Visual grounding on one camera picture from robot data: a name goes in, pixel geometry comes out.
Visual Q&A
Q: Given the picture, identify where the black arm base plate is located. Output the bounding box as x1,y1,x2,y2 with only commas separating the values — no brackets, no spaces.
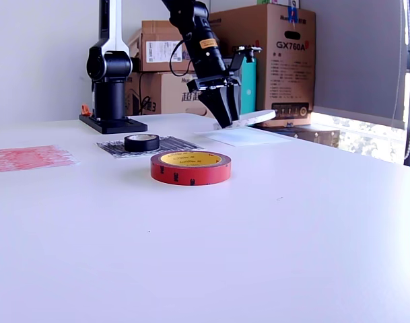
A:
78,114,148,135

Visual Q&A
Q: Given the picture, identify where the red scribbled paper sheet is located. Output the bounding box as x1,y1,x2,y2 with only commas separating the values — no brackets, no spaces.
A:
0,144,81,174

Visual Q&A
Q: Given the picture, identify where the red tape roll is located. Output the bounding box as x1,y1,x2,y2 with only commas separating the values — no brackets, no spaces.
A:
149,151,232,187

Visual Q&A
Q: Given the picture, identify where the thin white blind cord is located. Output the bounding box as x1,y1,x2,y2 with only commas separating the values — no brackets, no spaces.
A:
391,0,406,131

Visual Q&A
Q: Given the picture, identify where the teal sided box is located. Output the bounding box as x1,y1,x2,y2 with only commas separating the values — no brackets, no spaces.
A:
240,57,258,115

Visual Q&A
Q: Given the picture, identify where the black scribbled paper sheet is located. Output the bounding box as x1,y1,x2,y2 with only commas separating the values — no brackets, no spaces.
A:
96,135,205,159

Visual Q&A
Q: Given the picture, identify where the black tape roll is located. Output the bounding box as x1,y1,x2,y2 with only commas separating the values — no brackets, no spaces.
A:
124,133,161,152

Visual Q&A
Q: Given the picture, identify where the blank white paper sheet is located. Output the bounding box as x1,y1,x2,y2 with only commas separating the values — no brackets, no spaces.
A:
193,127,293,148

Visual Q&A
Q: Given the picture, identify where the white tape roll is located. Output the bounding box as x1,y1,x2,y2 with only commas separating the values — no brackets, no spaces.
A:
213,108,277,129

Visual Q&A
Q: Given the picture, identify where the small labelled cardboard box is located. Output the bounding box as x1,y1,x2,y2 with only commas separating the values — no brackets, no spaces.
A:
129,20,192,73

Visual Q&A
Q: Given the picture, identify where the cardboard box blue print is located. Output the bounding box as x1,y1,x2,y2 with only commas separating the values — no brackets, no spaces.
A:
125,71,219,117

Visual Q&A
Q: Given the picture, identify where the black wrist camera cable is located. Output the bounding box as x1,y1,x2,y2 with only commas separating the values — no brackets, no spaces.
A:
169,32,194,77

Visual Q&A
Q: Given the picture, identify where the grey roller blind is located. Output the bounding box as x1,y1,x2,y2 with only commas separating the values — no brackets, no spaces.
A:
298,0,407,131

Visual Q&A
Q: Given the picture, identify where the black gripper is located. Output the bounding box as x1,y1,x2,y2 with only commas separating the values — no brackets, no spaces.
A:
186,50,242,130

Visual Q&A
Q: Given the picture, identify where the tall GX760A cardboard box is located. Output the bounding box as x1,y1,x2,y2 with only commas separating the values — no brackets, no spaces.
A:
207,3,316,128

